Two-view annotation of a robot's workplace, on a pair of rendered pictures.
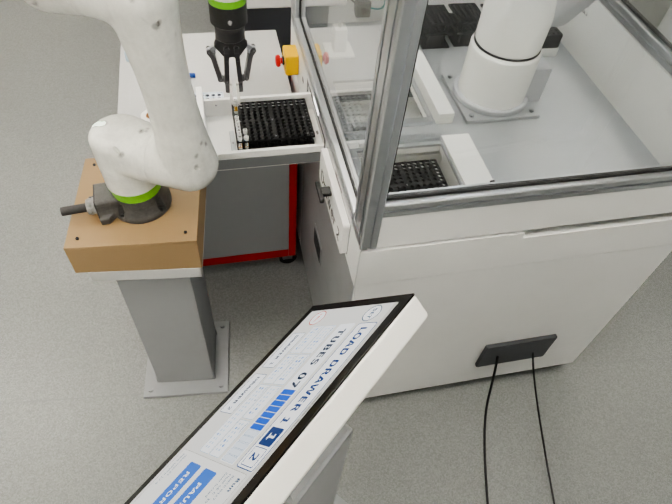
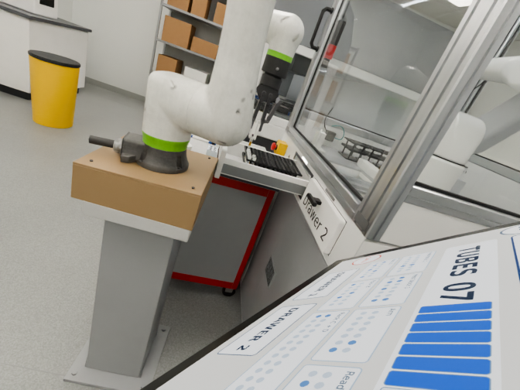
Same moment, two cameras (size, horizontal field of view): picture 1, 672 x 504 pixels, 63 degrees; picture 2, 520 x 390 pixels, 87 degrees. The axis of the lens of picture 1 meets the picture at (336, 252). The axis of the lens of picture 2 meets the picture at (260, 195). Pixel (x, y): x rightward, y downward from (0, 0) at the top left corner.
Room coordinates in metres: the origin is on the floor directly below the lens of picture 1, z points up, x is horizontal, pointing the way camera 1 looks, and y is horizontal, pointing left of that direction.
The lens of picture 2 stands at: (0.21, 0.18, 1.20)
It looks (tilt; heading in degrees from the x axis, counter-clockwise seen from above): 23 degrees down; 3
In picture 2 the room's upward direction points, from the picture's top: 21 degrees clockwise
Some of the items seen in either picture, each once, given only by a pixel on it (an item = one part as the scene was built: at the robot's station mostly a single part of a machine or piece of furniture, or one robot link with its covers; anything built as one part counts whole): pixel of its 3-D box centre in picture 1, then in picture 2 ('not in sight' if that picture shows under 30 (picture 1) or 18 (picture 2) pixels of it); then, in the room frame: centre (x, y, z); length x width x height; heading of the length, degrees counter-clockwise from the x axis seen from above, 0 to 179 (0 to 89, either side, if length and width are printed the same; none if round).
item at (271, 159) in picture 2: (272, 127); (269, 166); (1.28, 0.23, 0.87); 0.22 x 0.18 x 0.06; 107
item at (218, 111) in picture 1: (275, 128); (271, 168); (1.29, 0.22, 0.86); 0.40 x 0.26 x 0.06; 107
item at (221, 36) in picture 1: (230, 39); (268, 88); (1.28, 0.33, 1.14); 0.08 x 0.07 x 0.09; 107
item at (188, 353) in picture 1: (172, 304); (137, 284); (0.93, 0.51, 0.38); 0.30 x 0.30 x 0.76; 11
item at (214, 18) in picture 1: (228, 11); (275, 67); (1.28, 0.33, 1.22); 0.12 x 0.09 x 0.06; 17
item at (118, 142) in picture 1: (131, 158); (174, 111); (0.93, 0.50, 1.02); 0.16 x 0.13 x 0.19; 80
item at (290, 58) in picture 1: (289, 60); (280, 148); (1.63, 0.23, 0.88); 0.07 x 0.05 x 0.07; 17
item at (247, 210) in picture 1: (216, 161); (203, 207); (1.62, 0.52, 0.38); 0.62 x 0.58 x 0.76; 17
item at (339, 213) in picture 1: (333, 199); (318, 211); (1.02, 0.02, 0.87); 0.29 x 0.02 x 0.11; 17
